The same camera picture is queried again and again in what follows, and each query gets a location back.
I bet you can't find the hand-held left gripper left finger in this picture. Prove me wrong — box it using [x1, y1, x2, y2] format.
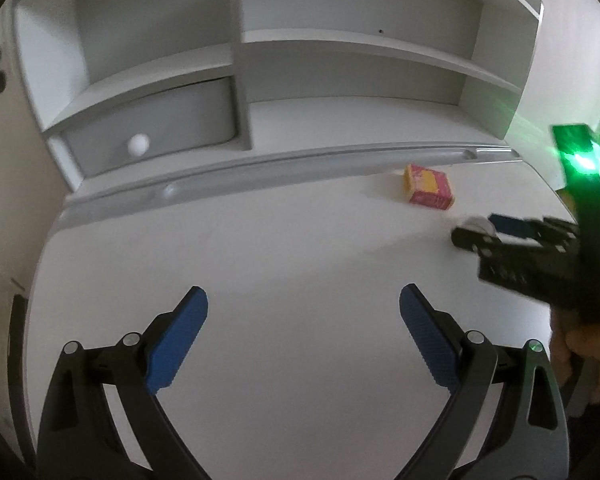
[37, 286, 210, 480]

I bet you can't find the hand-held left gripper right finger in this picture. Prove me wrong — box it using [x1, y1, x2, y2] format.
[399, 284, 570, 480]

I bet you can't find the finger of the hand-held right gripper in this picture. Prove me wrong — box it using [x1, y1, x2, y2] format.
[489, 213, 546, 238]
[451, 226, 501, 253]

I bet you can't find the small white round object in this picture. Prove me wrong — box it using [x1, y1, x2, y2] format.
[460, 216, 501, 238]

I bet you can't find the person's right hand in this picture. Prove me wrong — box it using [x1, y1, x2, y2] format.
[550, 305, 600, 406]

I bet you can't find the small pink and yellow box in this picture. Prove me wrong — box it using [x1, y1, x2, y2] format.
[402, 162, 455, 210]

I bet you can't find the grey desk drawer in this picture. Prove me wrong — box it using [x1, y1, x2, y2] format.
[62, 77, 238, 178]

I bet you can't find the white desk with hutch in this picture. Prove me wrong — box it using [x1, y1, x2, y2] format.
[10, 0, 581, 480]

